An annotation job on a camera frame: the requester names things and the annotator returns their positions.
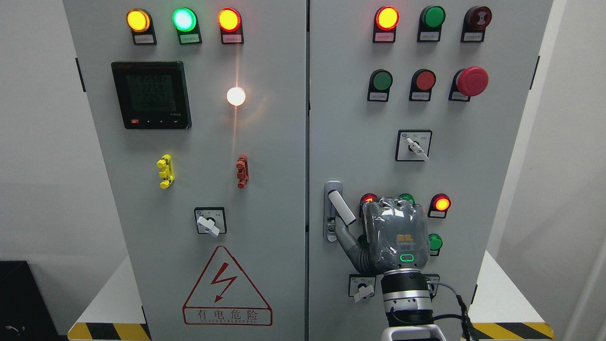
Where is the right door upper rotary switch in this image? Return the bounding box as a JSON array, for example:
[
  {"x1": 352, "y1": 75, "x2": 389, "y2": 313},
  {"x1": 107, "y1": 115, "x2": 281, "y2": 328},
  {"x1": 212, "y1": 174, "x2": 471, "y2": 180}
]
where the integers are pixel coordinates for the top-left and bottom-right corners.
[{"x1": 395, "y1": 130, "x2": 432, "y2": 162}]

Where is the black knob selector switch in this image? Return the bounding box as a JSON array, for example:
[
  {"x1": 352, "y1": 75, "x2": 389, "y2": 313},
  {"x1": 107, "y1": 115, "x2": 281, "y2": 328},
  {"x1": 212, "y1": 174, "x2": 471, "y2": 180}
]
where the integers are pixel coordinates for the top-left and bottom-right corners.
[{"x1": 424, "y1": 274, "x2": 440, "y2": 300}]

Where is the black box at left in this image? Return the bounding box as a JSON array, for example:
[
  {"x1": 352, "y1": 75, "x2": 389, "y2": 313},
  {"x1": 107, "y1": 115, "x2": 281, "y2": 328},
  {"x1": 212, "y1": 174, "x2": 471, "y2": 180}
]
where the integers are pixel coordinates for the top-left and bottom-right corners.
[{"x1": 0, "y1": 260, "x2": 60, "y2": 341}]

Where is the red electric hazard sign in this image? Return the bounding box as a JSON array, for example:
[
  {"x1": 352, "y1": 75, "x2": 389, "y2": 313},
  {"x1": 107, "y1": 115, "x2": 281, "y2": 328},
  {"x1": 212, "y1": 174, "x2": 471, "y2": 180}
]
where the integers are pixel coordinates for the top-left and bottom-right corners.
[{"x1": 182, "y1": 245, "x2": 273, "y2": 326}]

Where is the white lower rotary switch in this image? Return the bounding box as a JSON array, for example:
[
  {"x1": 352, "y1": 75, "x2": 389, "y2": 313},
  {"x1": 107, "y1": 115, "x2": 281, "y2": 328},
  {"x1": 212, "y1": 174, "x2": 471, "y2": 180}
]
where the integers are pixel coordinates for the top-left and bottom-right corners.
[{"x1": 348, "y1": 274, "x2": 376, "y2": 304}]

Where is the silver door handle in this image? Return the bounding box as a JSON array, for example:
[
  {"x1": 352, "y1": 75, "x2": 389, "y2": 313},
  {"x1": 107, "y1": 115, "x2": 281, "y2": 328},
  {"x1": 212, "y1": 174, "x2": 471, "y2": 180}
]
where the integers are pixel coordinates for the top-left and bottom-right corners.
[{"x1": 323, "y1": 180, "x2": 356, "y2": 242}]

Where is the black digital power meter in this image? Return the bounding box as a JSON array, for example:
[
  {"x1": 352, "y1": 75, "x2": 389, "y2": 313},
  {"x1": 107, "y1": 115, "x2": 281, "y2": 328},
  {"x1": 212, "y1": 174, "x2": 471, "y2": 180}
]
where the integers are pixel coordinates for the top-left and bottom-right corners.
[{"x1": 111, "y1": 61, "x2": 191, "y2": 130}]

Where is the yellow indicator light top left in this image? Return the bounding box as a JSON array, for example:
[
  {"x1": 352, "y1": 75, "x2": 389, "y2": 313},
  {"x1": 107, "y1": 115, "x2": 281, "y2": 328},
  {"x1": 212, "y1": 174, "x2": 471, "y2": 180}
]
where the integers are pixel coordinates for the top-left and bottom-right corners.
[{"x1": 126, "y1": 8, "x2": 152, "y2": 33}]

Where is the red lit indicator top right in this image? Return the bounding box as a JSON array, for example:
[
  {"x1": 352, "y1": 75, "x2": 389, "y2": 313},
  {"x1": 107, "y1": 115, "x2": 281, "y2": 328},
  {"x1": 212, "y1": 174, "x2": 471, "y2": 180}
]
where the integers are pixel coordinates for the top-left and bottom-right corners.
[{"x1": 375, "y1": 6, "x2": 400, "y2": 32}]

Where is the red push button upper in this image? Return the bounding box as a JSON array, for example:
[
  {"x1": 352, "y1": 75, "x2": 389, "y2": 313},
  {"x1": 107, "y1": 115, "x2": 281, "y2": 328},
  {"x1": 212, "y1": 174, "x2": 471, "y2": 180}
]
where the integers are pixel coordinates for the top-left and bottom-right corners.
[{"x1": 411, "y1": 69, "x2": 437, "y2": 91}]

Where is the door rotary switch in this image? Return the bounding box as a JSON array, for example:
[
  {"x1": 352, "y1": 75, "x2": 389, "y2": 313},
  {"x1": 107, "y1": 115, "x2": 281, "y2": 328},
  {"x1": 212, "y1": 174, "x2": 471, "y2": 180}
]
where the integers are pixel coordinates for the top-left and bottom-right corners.
[
  {"x1": 395, "y1": 130, "x2": 432, "y2": 162},
  {"x1": 194, "y1": 207, "x2": 227, "y2": 238}
]

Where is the white platform hazard striped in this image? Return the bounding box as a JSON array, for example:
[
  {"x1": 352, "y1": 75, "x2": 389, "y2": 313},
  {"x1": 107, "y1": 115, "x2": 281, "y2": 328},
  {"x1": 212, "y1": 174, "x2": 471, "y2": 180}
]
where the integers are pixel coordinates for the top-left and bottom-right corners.
[{"x1": 67, "y1": 253, "x2": 555, "y2": 341}]

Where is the green push button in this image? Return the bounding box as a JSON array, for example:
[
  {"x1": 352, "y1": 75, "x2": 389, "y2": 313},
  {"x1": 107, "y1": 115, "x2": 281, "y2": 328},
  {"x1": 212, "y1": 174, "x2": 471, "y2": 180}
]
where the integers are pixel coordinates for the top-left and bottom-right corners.
[
  {"x1": 428, "y1": 233, "x2": 443, "y2": 252},
  {"x1": 369, "y1": 69, "x2": 392, "y2": 92}
]

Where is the white glowing indicator light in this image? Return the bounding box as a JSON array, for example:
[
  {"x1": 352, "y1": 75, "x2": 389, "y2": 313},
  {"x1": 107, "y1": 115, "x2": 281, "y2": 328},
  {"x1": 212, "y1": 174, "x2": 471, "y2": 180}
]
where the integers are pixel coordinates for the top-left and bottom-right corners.
[{"x1": 226, "y1": 86, "x2": 246, "y2": 107}]

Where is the red emergency stop button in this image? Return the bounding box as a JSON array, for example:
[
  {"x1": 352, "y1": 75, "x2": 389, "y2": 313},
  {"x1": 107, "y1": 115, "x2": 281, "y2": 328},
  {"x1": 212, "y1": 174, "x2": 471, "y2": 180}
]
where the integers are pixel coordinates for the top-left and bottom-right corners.
[{"x1": 455, "y1": 65, "x2": 490, "y2": 97}]

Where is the green indicator top right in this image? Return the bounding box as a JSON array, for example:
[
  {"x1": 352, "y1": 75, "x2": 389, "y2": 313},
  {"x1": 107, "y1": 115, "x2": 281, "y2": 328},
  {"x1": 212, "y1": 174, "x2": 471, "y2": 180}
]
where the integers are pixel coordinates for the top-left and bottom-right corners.
[{"x1": 420, "y1": 6, "x2": 446, "y2": 29}]

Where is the green indicator middle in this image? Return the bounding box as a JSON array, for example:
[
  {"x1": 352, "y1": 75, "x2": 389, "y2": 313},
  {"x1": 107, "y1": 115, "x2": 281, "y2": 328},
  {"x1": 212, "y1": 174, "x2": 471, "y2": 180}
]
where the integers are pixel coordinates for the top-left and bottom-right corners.
[{"x1": 399, "y1": 193, "x2": 416, "y2": 204}]

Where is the lit red indicator left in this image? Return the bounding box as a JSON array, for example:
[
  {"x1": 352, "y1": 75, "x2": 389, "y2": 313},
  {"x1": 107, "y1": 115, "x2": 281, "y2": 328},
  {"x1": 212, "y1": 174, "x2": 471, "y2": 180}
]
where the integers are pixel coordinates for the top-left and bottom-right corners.
[{"x1": 360, "y1": 193, "x2": 377, "y2": 205}]

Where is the grey cabinet door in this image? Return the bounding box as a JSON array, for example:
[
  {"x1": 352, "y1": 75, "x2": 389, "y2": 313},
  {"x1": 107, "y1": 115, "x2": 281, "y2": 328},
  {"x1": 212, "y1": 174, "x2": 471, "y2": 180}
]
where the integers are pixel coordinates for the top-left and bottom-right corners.
[
  {"x1": 308, "y1": 0, "x2": 553, "y2": 341},
  {"x1": 63, "y1": 0, "x2": 307, "y2": 341}
]

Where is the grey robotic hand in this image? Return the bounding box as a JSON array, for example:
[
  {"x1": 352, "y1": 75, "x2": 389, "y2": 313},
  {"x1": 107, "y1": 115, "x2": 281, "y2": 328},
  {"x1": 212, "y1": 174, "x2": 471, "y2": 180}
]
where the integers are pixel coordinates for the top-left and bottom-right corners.
[{"x1": 335, "y1": 198, "x2": 430, "y2": 277}]

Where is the dark red buzzer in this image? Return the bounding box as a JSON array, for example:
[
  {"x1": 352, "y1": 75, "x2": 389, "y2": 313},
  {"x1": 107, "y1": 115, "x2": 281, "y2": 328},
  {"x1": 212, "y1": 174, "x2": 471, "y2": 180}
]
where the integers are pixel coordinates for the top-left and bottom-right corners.
[{"x1": 464, "y1": 6, "x2": 493, "y2": 31}]

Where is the grey right cabinet door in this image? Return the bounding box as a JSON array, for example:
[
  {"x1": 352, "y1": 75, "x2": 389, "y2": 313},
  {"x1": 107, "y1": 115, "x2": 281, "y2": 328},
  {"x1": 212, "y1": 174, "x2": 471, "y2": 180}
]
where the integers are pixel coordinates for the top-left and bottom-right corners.
[{"x1": 308, "y1": 0, "x2": 553, "y2": 341}]

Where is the green push button upper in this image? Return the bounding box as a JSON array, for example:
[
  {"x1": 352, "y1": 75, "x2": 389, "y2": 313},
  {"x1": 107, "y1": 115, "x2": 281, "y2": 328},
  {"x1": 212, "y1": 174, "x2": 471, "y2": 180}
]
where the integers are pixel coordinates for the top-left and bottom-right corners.
[{"x1": 369, "y1": 69, "x2": 392, "y2": 92}]

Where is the grey left cabinet door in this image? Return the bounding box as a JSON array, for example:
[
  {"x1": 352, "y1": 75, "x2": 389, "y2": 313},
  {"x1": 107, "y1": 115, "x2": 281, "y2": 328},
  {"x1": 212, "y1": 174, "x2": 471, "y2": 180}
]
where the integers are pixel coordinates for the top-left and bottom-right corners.
[{"x1": 63, "y1": 0, "x2": 307, "y2": 341}]

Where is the green push button lower right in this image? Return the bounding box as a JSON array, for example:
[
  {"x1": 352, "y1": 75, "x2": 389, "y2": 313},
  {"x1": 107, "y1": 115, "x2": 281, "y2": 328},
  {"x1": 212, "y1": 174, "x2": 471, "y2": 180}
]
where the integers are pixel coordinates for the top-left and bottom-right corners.
[{"x1": 428, "y1": 233, "x2": 443, "y2": 252}]

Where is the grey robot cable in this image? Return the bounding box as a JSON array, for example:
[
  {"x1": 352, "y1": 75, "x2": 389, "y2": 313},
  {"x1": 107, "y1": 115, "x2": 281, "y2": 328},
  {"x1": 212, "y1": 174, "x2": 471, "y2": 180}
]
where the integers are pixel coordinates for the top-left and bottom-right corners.
[{"x1": 389, "y1": 282, "x2": 477, "y2": 341}]

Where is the left door rotary switch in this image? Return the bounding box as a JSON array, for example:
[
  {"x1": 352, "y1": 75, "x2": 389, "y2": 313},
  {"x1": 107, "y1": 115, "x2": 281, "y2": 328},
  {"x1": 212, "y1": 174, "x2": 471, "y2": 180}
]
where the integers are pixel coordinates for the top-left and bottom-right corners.
[{"x1": 194, "y1": 207, "x2": 227, "y2": 238}]

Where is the red ringed yellow indicator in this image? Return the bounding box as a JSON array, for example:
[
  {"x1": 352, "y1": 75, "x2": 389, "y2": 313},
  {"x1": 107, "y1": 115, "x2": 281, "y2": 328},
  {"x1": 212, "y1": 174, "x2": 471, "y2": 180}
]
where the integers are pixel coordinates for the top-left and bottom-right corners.
[{"x1": 218, "y1": 7, "x2": 242, "y2": 32}]

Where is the green lit indicator light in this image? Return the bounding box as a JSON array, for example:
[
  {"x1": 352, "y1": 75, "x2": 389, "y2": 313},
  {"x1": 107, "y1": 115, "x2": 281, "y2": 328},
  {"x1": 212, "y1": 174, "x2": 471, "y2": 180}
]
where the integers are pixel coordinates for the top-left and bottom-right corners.
[{"x1": 172, "y1": 7, "x2": 197, "y2": 32}]

